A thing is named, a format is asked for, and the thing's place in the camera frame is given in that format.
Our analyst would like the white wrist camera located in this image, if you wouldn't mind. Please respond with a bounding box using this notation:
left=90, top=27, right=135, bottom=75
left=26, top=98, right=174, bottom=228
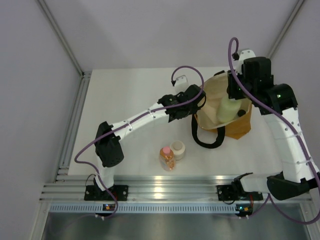
left=171, top=75, right=189, bottom=88
left=231, top=49, right=256, bottom=63

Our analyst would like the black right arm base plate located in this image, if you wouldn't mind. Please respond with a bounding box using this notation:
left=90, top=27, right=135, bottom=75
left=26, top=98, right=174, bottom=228
left=216, top=184, right=264, bottom=202

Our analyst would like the aluminium front rail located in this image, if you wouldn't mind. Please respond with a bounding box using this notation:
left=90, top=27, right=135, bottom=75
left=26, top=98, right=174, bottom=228
left=39, top=174, right=312, bottom=204

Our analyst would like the aluminium frame rail left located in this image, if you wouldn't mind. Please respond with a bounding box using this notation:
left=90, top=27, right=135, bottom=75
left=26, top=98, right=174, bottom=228
left=36, top=0, right=92, bottom=176

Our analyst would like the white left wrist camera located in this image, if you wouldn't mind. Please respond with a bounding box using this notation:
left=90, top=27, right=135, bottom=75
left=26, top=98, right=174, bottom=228
left=171, top=75, right=189, bottom=88

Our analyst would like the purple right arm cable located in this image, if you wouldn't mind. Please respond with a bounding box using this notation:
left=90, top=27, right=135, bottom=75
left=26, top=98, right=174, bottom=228
left=228, top=37, right=320, bottom=225

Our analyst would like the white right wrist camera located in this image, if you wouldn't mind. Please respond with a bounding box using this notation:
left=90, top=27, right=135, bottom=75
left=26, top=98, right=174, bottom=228
left=231, top=49, right=256, bottom=63

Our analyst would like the white bottle black cap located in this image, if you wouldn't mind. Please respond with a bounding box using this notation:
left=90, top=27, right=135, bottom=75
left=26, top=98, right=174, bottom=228
left=237, top=109, right=246, bottom=118

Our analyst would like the orange liquid bottle pink cap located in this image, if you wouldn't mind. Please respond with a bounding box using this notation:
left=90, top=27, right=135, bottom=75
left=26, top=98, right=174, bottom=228
left=159, top=146, right=176, bottom=171

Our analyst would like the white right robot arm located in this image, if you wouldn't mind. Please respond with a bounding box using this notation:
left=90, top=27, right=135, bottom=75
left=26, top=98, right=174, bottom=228
left=227, top=55, right=320, bottom=201

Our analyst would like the orange canvas bag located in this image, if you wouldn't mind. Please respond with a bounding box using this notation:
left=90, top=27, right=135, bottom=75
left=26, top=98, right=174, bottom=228
left=191, top=70, right=252, bottom=149

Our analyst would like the green lotion pump bottle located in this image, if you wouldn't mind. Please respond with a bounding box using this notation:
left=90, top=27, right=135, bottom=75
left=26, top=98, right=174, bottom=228
left=216, top=95, right=242, bottom=123

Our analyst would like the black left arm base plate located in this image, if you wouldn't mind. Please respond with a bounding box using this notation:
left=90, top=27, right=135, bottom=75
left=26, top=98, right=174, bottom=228
left=84, top=185, right=129, bottom=202

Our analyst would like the aluminium frame post right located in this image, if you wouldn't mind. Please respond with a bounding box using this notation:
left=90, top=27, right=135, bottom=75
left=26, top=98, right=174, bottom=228
left=266, top=0, right=307, bottom=59

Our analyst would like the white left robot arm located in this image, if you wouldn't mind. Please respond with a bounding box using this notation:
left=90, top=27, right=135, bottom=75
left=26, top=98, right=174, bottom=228
left=94, top=84, right=206, bottom=200

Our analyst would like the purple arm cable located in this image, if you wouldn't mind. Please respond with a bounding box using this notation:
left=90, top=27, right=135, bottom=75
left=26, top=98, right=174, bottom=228
left=228, top=37, right=320, bottom=225
left=74, top=65, right=205, bottom=221

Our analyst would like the white cream bottle beige cap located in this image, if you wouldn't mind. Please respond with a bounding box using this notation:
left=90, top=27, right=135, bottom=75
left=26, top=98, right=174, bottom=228
left=169, top=140, right=186, bottom=161

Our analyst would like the slotted grey cable duct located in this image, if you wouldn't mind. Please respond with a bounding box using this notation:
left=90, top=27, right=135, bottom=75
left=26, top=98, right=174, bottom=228
left=49, top=203, right=242, bottom=214

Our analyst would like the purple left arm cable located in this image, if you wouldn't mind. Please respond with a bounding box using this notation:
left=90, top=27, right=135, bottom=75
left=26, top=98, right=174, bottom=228
left=74, top=65, right=205, bottom=221

